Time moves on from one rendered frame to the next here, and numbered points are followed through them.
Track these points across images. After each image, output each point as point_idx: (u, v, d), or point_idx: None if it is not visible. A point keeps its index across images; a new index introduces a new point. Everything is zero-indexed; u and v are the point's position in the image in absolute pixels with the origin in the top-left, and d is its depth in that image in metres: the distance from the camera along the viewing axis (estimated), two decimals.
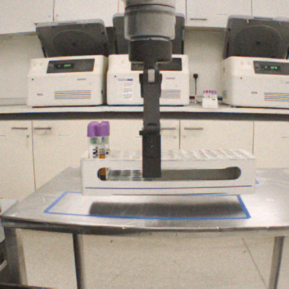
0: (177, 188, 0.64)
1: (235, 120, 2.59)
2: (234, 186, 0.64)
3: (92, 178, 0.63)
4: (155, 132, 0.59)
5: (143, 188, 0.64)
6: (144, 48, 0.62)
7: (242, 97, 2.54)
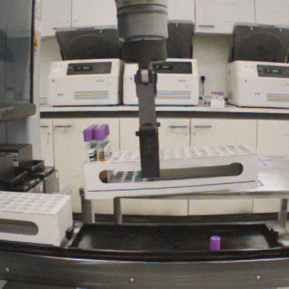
0: (179, 187, 0.63)
1: (240, 119, 2.83)
2: (237, 182, 0.63)
3: (94, 181, 0.64)
4: (151, 132, 0.59)
5: (145, 188, 0.64)
6: (137, 48, 0.62)
7: (247, 98, 2.79)
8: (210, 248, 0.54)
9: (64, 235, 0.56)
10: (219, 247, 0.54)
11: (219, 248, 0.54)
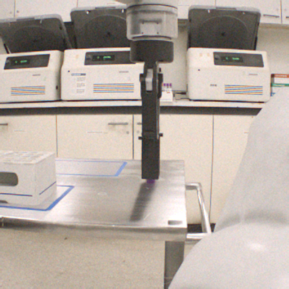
0: None
1: (193, 115, 2.50)
2: (13, 194, 0.54)
3: None
4: None
5: None
6: None
7: (201, 90, 2.46)
8: (146, 180, 0.68)
9: None
10: (154, 180, 0.68)
11: (154, 180, 0.68)
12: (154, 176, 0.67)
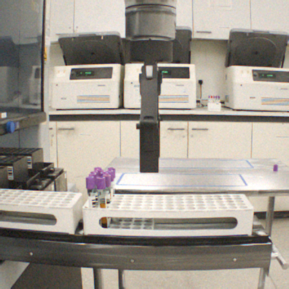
0: (175, 237, 0.65)
1: (235, 122, 2.96)
2: (230, 235, 0.64)
3: (94, 226, 0.65)
4: (152, 126, 0.58)
5: (142, 236, 0.65)
6: (143, 48, 0.62)
7: (242, 102, 2.92)
8: (273, 169, 1.14)
9: (77, 226, 0.69)
10: (277, 169, 1.14)
11: (277, 169, 1.14)
12: None
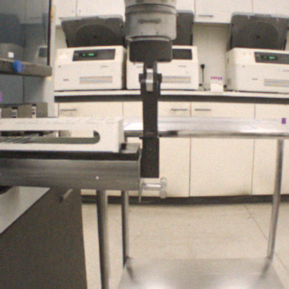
0: (38, 151, 0.64)
1: (238, 103, 2.94)
2: (93, 151, 0.63)
3: None
4: None
5: (9, 149, 0.64)
6: None
7: (245, 83, 2.90)
8: (282, 122, 1.12)
9: None
10: (286, 122, 1.12)
11: (286, 122, 1.12)
12: (155, 175, 0.68)
